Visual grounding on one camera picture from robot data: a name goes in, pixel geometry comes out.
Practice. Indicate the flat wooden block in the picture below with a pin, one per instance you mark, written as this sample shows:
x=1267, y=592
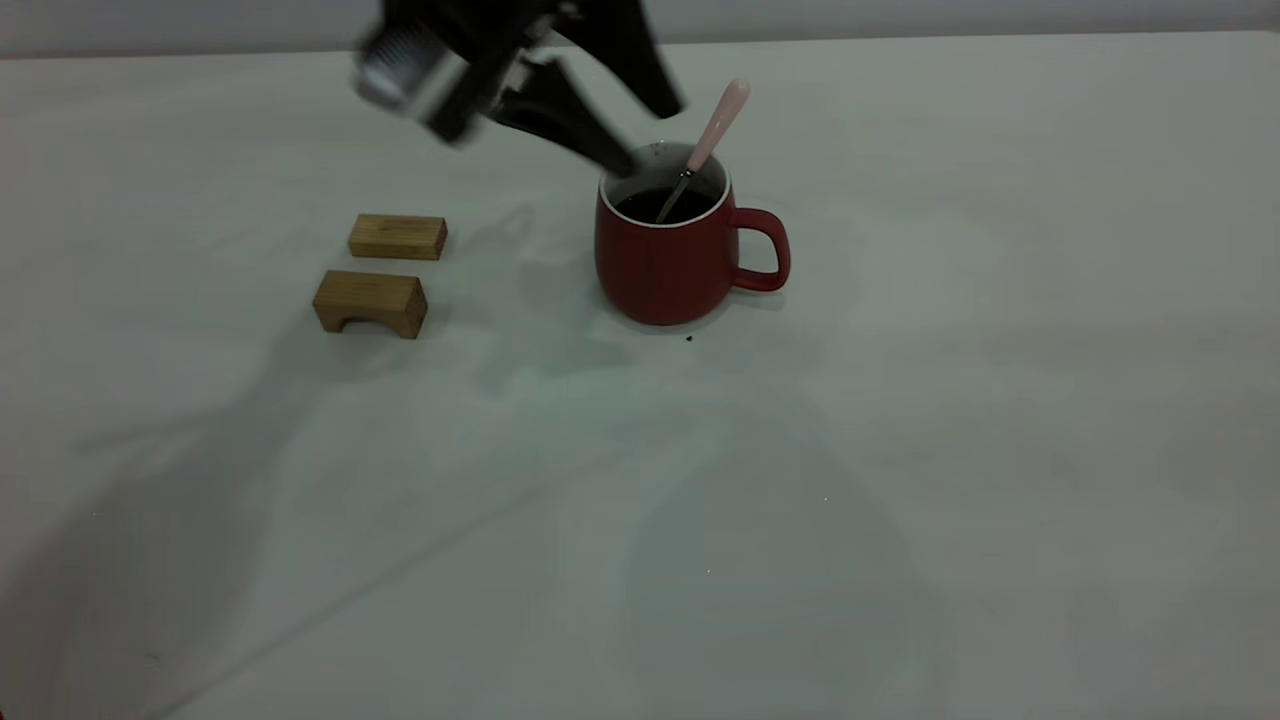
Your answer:
x=398, y=237

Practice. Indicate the arched wooden block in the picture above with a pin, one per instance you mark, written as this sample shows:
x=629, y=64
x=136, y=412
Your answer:
x=370, y=292

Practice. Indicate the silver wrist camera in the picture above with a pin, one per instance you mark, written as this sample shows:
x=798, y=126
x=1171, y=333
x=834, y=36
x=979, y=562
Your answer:
x=400, y=65

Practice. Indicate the red ceramic cup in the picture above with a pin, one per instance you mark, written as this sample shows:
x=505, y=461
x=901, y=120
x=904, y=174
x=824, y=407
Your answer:
x=660, y=275

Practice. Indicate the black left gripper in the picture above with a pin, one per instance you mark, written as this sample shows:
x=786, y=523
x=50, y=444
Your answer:
x=480, y=50

